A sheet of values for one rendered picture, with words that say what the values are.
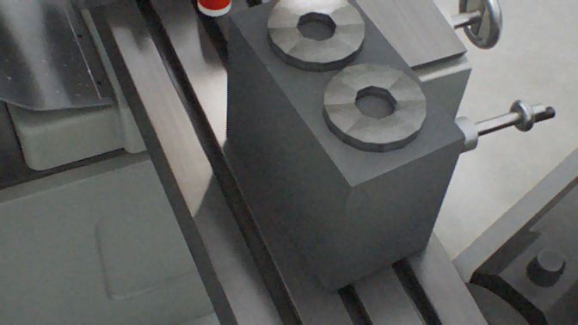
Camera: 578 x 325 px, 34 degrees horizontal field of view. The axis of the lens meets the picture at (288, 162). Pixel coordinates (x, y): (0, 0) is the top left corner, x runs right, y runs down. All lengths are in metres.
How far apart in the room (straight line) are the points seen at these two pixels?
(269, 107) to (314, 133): 0.08
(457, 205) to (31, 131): 1.21
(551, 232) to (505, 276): 0.13
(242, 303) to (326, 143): 0.21
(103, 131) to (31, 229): 0.19
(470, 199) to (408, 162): 1.39
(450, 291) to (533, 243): 0.47
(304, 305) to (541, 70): 1.65
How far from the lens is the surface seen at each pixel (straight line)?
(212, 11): 1.15
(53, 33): 1.24
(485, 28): 1.64
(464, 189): 2.21
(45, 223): 1.35
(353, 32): 0.88
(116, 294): 1.59
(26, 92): 1.16
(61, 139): 1.23
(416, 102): 0.83
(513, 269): 1.39
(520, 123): 1.68
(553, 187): 1.76
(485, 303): 1.37
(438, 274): 0.97
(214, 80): 1.09
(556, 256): 1.37
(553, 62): 2.53
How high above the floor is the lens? 1.76
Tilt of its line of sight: 54 degrees down
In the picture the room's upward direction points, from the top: 7 degrees clockwise
